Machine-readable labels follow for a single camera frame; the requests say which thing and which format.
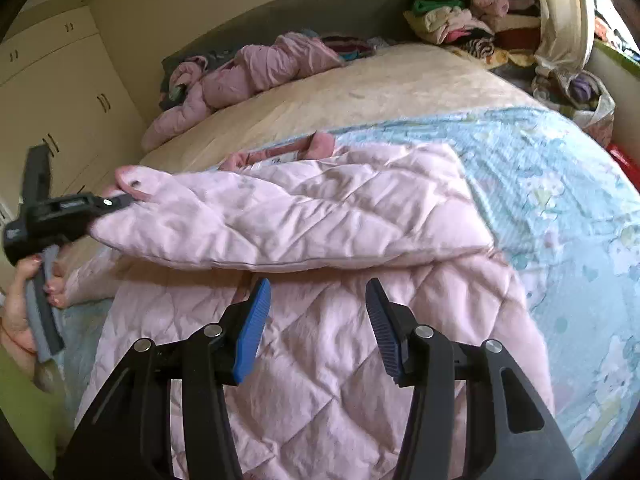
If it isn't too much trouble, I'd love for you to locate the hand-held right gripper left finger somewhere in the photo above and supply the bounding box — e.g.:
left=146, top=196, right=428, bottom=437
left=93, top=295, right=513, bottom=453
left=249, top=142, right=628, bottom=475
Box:
left=52, top=278, right=273, bottom=480

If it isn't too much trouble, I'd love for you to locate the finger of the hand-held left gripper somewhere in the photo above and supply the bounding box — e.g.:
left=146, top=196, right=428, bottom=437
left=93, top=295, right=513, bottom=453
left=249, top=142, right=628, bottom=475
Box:
left=97, top=192, right=137, bottom=218

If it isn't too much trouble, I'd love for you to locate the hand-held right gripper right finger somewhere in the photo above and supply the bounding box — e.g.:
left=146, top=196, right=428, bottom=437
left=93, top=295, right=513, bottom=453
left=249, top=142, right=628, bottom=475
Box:
left=365, top=277, right=583, bottom=480

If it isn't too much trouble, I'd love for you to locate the pink quilted jacket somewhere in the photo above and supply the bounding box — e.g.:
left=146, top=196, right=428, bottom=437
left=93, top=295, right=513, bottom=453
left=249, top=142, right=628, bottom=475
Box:
left=65, top=130, right=556, bottom=480

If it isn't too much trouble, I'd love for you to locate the person's left forearm green sleeve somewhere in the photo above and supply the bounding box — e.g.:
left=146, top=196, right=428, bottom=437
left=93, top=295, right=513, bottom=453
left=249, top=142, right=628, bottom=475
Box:
left=0, top=347, right=68, bottom=478

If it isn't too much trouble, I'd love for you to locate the plastic bag of clothes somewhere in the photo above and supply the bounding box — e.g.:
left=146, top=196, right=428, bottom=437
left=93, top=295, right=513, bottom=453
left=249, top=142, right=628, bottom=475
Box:
left=532, top=67, right=616, bottom=136

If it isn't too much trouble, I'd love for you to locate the pile of folded clothes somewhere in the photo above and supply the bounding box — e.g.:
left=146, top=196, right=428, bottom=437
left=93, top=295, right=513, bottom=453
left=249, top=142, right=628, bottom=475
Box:
left=402, top=0, right=546, bottom=68

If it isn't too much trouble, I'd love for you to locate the heap of colourful clothes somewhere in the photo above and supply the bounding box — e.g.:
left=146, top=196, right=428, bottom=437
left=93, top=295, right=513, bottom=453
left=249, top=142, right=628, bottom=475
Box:
left=594, top=12, right=640, bottom=63

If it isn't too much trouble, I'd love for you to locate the person's left hand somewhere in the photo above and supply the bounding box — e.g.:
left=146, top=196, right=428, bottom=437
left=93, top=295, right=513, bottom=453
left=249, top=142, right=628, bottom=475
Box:
left=0, top=255, right=68, bottom=356

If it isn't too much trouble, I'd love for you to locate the cream wardrobe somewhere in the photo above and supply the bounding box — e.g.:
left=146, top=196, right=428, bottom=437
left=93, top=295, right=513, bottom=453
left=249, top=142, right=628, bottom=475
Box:
left=0, top=4, right=151, bottom=213

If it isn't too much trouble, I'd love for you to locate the pink puffy comforter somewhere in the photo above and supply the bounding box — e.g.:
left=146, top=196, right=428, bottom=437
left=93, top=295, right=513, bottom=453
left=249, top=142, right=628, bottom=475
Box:
left=141, top=32, right=346, bottom=153

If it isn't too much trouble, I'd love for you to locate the light blue printed blanket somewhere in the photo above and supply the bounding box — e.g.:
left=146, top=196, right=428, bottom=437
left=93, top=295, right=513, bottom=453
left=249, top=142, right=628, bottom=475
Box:
left=55, top=107, right=640, bottom=466

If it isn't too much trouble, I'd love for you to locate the bed with cream sheet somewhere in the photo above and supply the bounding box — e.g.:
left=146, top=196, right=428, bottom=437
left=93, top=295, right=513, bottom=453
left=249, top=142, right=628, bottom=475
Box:
left=55, top=42, right=548, bottom=283

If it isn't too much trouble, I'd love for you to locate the grey padded headboard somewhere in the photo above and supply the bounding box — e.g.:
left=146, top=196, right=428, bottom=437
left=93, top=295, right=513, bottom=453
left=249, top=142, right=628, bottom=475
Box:
left=160, top=0, right=413, bottom=111

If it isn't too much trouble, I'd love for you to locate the colourful striped cloth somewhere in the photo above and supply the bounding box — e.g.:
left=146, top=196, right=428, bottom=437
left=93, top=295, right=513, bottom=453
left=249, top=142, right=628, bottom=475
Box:
left=320, top=34, right=393, bottom=59

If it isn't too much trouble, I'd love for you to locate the red object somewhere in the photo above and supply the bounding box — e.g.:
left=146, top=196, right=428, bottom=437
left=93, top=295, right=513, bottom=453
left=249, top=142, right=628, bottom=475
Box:
left=606, top=142, right=640, bottom=188

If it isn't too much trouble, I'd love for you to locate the cream curtain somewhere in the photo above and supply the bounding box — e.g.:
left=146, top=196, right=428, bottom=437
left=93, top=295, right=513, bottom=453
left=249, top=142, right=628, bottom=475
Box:
left=529, top=0, right=597, bottom=75

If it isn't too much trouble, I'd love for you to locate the window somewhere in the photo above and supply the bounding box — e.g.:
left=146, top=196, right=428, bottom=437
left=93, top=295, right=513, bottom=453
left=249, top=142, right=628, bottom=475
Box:
left=595, top=0, right=636, bottom=36

